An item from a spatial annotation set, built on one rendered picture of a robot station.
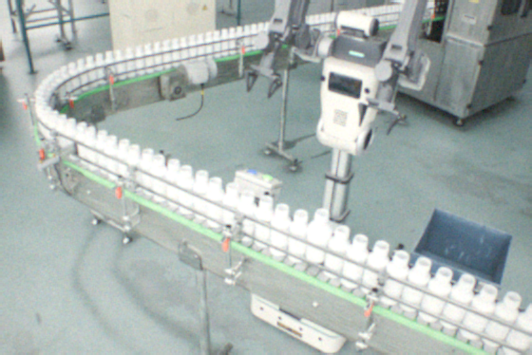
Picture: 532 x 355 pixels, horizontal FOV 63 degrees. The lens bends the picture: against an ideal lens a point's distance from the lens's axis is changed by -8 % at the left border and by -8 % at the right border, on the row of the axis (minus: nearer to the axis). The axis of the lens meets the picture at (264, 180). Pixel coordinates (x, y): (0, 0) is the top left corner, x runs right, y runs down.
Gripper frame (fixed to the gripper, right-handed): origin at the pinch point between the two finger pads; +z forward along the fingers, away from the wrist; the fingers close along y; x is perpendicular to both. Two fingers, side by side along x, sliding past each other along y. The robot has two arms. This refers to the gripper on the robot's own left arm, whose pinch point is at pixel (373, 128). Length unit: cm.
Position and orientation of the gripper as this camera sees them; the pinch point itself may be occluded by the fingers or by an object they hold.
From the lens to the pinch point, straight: 155.6
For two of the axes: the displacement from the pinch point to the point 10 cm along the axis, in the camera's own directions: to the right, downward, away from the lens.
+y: 8.5, 3.2, -4.2
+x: 4.4, 0.2, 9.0
